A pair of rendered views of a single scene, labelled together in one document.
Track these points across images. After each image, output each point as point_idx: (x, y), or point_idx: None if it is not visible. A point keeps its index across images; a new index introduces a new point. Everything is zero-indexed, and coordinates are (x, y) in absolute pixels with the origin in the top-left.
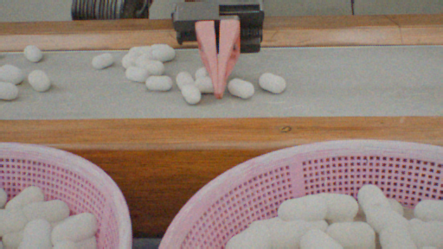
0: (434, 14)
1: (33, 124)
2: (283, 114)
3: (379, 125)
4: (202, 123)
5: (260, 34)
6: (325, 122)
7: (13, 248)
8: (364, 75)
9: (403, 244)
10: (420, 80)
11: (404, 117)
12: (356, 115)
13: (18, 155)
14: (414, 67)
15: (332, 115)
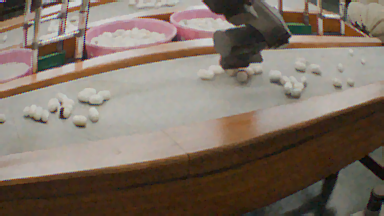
0: (137, 160)
1: None
2: (186, 68)
3: (142, 51)
4: (201, 44)
5: (220, 57)
6: (160, 49)
7: None
8: (165, 97)
9: (129, 44)
10: (132, 98)
11: (135, 55)
12: (155, 72)
13: None
14: (138, 110)
15: (165, 71)
